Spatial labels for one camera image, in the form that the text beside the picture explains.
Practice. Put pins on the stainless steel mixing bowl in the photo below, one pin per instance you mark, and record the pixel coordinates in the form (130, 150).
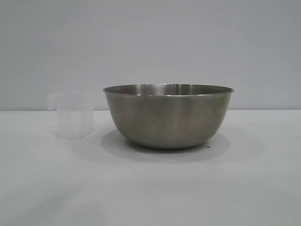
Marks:
(168, 117)

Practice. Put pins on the clear plastic measuring cup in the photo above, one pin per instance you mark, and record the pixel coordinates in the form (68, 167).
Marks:
(75, 117)

